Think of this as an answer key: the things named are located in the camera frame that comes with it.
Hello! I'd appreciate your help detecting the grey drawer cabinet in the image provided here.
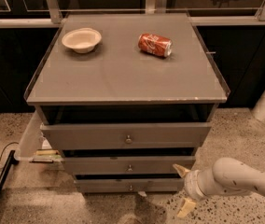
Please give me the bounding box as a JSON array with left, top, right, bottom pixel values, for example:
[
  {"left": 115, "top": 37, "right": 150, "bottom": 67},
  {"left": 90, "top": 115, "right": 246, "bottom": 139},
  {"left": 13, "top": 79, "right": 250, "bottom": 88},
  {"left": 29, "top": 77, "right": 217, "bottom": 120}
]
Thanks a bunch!
[{"left": 25, "top": 13, "right": 230, "bottom": 182}]

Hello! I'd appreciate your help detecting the grey bottom drawer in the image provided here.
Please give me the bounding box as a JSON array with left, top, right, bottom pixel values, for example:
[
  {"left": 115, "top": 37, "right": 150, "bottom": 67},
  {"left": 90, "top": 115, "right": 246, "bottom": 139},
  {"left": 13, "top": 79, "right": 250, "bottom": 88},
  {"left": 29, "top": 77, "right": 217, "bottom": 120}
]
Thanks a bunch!
[{"left": 75, "top": 178, "right": 184, "bottom": 193}]

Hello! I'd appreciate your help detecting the clear plastic side bin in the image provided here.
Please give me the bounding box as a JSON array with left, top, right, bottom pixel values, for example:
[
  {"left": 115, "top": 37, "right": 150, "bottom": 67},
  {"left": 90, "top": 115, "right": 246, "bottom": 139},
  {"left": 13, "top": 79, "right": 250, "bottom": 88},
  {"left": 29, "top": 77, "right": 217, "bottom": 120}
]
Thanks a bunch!
[{"left": 14, "top": 112, "right": 64, "bottom": 171}]

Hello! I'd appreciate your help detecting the grey top drawer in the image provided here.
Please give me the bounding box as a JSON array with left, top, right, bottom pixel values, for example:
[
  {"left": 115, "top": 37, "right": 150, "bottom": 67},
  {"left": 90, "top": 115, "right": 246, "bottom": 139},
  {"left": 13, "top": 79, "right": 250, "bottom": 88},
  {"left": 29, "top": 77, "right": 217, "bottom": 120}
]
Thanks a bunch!
[{"left": 41, "top": 122, "right": 211, "bottom": 150}]

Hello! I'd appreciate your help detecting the metal window rail frame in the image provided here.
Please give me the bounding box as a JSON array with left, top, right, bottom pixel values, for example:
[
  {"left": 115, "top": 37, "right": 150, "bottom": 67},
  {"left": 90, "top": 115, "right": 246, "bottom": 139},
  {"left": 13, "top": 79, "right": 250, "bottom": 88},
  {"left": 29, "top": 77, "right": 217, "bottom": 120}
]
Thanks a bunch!
[{"left": 0, "top": 0, "right": 265, "bottom": 29}]

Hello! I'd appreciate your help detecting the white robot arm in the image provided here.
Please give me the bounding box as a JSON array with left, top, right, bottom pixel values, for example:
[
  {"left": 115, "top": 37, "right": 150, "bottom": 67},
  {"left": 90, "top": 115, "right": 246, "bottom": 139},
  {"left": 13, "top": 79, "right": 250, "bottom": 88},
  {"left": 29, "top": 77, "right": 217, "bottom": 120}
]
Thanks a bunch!
[{"left": 173, "top": 157, "right": 265, "bottom": 218}]

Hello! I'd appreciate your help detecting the white paper bowl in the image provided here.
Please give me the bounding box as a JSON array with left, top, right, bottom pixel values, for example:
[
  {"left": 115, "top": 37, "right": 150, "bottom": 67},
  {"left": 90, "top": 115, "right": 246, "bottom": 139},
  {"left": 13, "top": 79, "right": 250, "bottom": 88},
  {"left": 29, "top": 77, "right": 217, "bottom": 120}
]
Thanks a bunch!
[{"left": 62, "top": 28, "right": 102, "bottom": 54}]

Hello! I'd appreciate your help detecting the grey middle drawer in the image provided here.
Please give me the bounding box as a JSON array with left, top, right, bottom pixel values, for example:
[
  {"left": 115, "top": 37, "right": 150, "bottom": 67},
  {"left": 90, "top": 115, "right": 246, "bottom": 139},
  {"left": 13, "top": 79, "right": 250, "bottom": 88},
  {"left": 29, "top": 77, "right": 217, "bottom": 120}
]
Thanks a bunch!
[{"left": 63, "top": 156, "right": 195, "bottom": 175}]

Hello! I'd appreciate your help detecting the grey drawer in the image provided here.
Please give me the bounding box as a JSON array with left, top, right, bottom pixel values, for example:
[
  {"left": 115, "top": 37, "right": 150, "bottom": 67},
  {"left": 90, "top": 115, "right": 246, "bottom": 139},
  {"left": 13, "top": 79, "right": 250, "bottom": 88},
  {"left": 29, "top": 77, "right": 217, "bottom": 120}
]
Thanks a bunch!
[
  {"left": 75, "top": 178, "right": 184, "bottom": 193},
  {"left": 41, "top": 122, "right": 211, "bottom": 150},
  {"left": 63, "top": 156, "right": 195, "bottom": 175}
]

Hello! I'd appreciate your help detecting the red soda can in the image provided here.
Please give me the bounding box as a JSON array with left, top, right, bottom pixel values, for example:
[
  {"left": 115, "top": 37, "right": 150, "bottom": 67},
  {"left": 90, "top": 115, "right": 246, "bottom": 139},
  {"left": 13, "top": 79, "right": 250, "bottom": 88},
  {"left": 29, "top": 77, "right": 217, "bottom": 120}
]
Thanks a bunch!
[{"left": 138, "top": 34, "right": 172, "bottom": 58}]

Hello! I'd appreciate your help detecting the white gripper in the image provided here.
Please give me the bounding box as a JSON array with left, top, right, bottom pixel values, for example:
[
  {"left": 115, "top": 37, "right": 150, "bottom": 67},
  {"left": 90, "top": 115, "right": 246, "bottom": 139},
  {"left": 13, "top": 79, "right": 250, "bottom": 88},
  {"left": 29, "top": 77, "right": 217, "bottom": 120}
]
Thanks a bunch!
[{"left": 173, "top": 164, "right": 207, "bottom": 218}]

